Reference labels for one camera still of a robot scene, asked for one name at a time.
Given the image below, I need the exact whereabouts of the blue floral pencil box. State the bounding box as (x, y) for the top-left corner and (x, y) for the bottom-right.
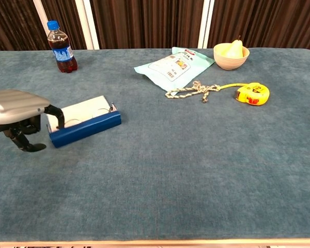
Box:
(45, 95), (122, 149)

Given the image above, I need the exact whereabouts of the beige bowl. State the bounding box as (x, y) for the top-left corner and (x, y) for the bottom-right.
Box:
(213, 42), (250, 71)

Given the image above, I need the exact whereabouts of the white table leg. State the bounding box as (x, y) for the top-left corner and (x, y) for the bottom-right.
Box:
(74, 0), (100, 50)
(33, 0), (54, 50)
(197, 0), (215, 49)

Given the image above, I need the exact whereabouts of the yellow pear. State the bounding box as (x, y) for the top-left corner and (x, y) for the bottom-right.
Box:
(225, 35), (244, 59)

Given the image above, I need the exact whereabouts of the cola bottle with blue cap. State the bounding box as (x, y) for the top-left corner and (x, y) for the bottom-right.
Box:
(46, 20), (79, 73)

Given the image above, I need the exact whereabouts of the dark brown pleated curtain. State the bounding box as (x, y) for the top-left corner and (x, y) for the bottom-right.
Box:
(0, 0), (310, 52)

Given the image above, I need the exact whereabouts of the teal tablecloth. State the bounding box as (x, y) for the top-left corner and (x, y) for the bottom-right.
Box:
(0, 48), (310, 242)

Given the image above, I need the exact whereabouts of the yellow tape measure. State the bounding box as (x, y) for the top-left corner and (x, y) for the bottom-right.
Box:
(221, 82), (270, 106)

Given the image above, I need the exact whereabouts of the light blue snack bag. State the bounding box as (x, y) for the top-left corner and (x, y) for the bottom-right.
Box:
(133, 46), (215, 92)

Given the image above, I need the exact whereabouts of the beige braided rope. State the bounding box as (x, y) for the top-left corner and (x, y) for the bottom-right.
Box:
(165, 81), (222, 104)

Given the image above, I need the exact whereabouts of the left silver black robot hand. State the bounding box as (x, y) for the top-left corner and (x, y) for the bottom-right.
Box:
(0, 89), (65, 153)

